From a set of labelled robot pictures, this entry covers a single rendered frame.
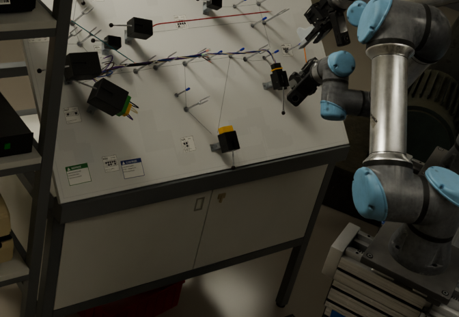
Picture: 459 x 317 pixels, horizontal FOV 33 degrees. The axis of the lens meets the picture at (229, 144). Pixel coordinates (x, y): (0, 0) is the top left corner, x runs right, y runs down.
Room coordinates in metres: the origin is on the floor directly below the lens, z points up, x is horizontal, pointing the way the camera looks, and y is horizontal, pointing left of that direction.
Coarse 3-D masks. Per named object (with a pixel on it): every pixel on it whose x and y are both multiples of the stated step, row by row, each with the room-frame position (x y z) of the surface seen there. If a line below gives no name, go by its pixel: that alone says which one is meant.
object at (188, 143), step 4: (192, 136) 2.19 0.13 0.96; (180, 140) 2.16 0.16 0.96; (184, 140) 2.17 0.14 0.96; (188, 140) 2.17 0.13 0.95; (192, 140) 2.18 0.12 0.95; (184, 144) 2.16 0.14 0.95; (188, 144) 2.17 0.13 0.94; (192, 144) 2.17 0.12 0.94; (184, 148) 2.15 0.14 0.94; (188, 148) 2.16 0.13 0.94; (192, 148) 2.17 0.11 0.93
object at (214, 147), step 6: (228, 132) 2.18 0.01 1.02; (234, 132) 2.20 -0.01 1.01; (222, 138) 2.17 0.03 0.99; (228, 138) 2.17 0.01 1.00; (234, 138) 2.18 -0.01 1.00; (210, 144) 2.21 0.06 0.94; (216, 144) 2.21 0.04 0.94; (222, 144) 2.17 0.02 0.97; (228, 144) 2.15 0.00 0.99; (234, 144) 2.17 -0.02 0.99; (222, 150) 2.16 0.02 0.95; (228, 150) 2.14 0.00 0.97; (234, 150) 2.19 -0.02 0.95; (234, 168) 2.14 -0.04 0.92
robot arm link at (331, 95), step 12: (324, 84) 2.03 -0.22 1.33; (336, 84) 2.02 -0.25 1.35; (324, 96) 2.00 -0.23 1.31; (336, 96) 1.99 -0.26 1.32; (348, 96) 2.01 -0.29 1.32; (360, 96) 2.02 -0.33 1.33; (324, 108) 1.98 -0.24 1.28; (336, 108) 1.98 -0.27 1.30; (348, 108) 2.00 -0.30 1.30; (360, 108) 2.00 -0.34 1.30; (336, 120) 2.00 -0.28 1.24
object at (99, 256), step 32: (96, 224) 1.92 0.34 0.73; (128, 224) 2.00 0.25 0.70; (160, 224) 2.08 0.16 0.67; (192, 224) 2.18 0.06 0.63; (64, 256) 1.85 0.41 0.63; (96, 256) 1.93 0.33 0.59; (128, 256) 2.01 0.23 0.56; (160, 256) 2.10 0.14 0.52; (192, 256) 2.20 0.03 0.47; (64, 288) 1.86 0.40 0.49; (96, 288) 1.94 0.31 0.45
